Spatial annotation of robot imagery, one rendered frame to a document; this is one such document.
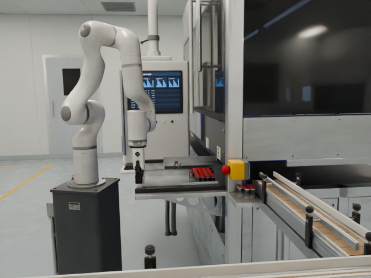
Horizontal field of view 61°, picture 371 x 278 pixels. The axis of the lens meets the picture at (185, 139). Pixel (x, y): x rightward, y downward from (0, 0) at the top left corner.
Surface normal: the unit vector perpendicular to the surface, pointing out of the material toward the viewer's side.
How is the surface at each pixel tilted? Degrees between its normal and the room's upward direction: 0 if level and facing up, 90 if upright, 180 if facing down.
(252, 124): 90
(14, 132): 90
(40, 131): 90
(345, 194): 90
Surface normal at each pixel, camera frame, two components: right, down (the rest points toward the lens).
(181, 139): 0.11, 0.14
